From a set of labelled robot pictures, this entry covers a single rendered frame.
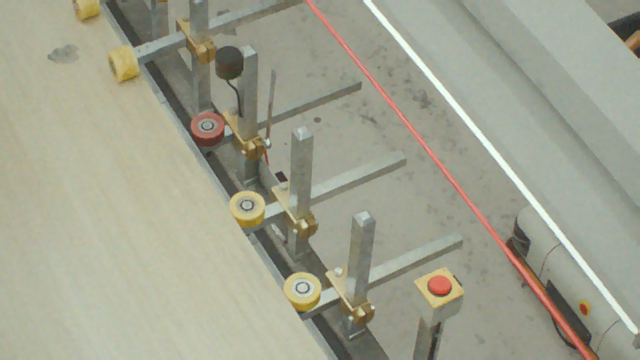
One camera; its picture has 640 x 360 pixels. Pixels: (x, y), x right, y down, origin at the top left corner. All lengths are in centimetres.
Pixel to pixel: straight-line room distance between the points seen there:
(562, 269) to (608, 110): 265
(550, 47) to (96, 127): 210
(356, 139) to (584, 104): 319
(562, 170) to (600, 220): 6
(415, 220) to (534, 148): 292
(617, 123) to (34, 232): 203
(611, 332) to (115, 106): 148
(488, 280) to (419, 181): 42
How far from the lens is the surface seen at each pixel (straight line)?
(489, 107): 119
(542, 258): 376
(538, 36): 112
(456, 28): 122
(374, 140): 426
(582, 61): 111
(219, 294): 280
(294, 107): 318
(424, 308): 246
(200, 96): 331
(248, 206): 293
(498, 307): 392
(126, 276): 284
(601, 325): 364
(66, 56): 326
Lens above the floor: 323
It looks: 52 degrees down
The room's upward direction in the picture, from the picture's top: 4 degrees clockwise
